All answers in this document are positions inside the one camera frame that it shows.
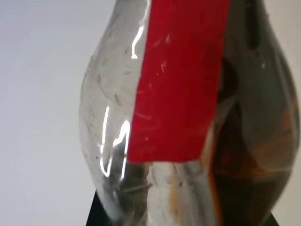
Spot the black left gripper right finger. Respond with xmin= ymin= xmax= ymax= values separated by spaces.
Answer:
xmin=263 ymin=211 xmax=281 ymax=226

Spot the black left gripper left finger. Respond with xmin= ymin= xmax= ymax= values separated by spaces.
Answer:
xmin=85 ymin=190 xmax=114 ymax=226

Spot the cola bottle with red label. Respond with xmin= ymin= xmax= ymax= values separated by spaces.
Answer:
xmin=79 ymin=0 xmax=301 ymax=226

